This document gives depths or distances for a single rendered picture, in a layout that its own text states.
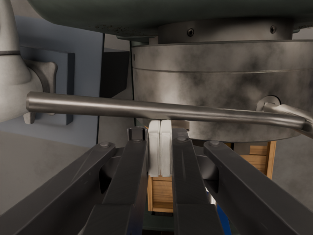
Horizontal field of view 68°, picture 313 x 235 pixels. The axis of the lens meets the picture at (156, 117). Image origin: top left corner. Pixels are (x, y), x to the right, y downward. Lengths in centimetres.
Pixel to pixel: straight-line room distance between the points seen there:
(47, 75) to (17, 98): 16
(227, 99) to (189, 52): 7
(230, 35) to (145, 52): 12
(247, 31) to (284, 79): 8
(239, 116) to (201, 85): 10
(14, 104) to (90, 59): 28
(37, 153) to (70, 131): 115
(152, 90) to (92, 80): 53
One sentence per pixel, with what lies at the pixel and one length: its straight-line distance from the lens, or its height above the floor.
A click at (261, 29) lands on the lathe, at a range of 35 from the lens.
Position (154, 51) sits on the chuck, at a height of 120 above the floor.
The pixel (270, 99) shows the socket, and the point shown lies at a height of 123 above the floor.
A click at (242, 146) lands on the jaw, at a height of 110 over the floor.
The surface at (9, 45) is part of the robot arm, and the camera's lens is 73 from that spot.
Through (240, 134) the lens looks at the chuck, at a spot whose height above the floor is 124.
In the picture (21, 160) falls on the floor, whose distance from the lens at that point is 219.
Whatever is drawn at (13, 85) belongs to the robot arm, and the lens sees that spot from 72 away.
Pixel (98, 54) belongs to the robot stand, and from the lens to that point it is 83.
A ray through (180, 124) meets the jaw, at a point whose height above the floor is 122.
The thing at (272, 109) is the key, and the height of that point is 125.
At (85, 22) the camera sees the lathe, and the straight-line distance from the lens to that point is 35.
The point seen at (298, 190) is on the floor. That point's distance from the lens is 195.
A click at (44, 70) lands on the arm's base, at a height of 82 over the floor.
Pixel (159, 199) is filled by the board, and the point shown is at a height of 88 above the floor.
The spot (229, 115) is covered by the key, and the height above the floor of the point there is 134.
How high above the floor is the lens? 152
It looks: 72 degrees down
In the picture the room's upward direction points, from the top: 153 degrees counter-clockwise
